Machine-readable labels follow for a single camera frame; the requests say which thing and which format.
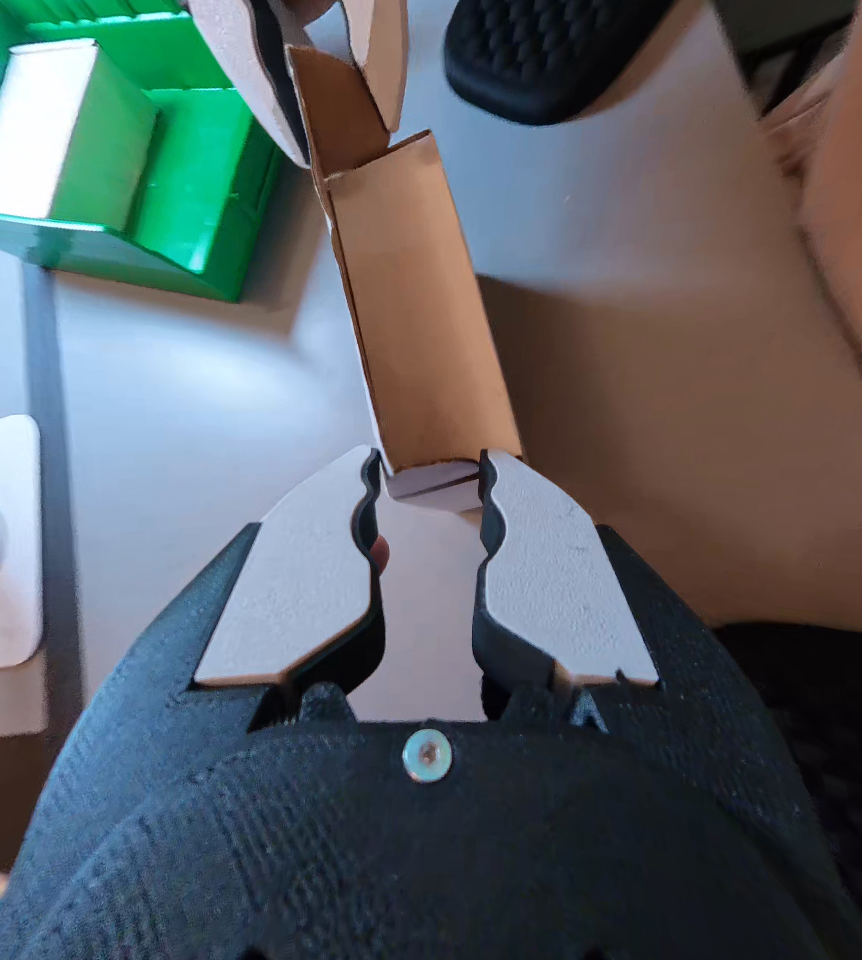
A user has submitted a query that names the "brown cardboard sheet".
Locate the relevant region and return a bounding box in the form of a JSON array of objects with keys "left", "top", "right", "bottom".
[{"left": 0, "top": 651, "right": 53, "bottom": 875}]

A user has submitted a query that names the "green plastic bin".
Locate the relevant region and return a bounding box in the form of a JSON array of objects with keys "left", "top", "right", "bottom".
[{"left": 0, "top": 0, "right": 283, "bottom": 304}]

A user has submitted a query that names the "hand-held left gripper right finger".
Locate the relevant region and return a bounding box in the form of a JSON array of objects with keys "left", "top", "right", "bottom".
[{"left": 473, "top": 448, "right": 662, "bottom": 691}]

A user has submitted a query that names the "white carton box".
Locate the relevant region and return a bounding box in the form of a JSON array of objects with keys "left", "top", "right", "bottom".
[{"left": 0, "top": 39, "right": 159, "bottom": 234}]

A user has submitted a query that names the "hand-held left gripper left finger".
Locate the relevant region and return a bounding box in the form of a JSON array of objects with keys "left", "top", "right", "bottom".
[{"left": 192, "top": 445, "right": 389, "bottom": 697}]

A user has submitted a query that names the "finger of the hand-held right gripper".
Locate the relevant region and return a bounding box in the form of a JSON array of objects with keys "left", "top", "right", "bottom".
[
  {"left": 341, "top": 0, "right": 411, "bottom": 135},
  {"left": 187, "top": 0, "right": 312, "bottom": 170}
]

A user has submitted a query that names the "person's black clothing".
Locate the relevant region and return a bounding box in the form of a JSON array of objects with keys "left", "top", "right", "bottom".
[{"left": 712, "top": 621, "right": 862, "bottom": 957}]

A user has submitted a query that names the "brown cardboard box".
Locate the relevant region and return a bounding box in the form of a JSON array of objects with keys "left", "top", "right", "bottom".
[{"left": 286, "top": 43, "right": 525, "bottom": 517}]

